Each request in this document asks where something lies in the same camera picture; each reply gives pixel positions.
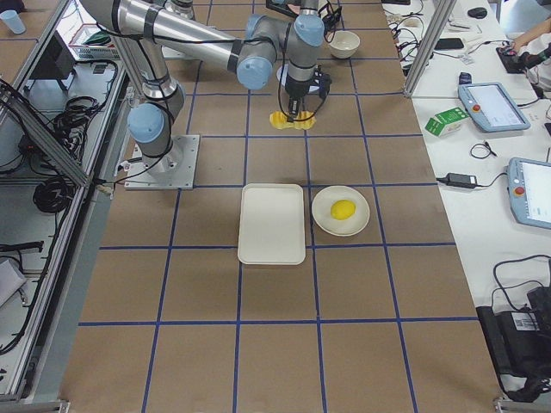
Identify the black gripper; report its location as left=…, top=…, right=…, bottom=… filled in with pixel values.
left=285, top=76, right=311, bottom=121

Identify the yellow sliced bread loaf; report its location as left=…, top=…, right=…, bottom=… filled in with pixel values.
left=269, top=111, right=316, bottom=130

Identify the blue plate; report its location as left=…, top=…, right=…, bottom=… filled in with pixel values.
left=276, top=64, right=319, bottom=94

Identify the white round plate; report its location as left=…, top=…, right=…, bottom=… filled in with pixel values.
left=312, top=186, right=370, bottom=237

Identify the beige ceramic bowl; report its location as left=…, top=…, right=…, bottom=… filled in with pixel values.
left=329, top=31, right=361, bottom=59

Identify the yellow lemon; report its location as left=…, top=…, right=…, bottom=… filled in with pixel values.
left=330, top=199, right=356, bottom=220

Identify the white rectangular tray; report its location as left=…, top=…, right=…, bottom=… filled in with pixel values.
left=238, top=183, right=306, bottom=265

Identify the green white carton box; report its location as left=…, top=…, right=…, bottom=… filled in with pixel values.
left=424, top=107, right=468, bottom=137

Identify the black smartphone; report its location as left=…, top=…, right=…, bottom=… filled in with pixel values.
left=434, top=38, right=464, bottom=51

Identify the black power adapter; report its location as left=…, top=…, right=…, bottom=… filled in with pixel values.
left=446, top=173, right=478, bottom=188

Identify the far teach pendant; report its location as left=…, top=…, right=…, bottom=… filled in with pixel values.
left=457, top=83, right=530, bottom=133

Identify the teach pendant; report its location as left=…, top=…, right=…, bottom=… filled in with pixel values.
left=507, top=157, right=550, bottom=229
left=457, top=83, right=530, bottom=133

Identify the black computer mouse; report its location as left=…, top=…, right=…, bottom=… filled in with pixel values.
left=467, top=7, right=487, bottom=20

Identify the near teach pendant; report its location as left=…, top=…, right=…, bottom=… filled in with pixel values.
left=507, top=157, right=550, bottom=229

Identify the light blue cup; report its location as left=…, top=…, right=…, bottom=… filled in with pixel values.
left=0, top=9, right=27, bottom=34

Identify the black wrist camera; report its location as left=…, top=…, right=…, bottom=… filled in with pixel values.
left=313, top=67, right=332, bottom=99

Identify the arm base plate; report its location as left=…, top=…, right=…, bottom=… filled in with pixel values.
left=123, top=134, right=200, bottom=190

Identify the aluminium frame post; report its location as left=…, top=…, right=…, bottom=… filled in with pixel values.
left=403, top=0, right=456, bottom=98

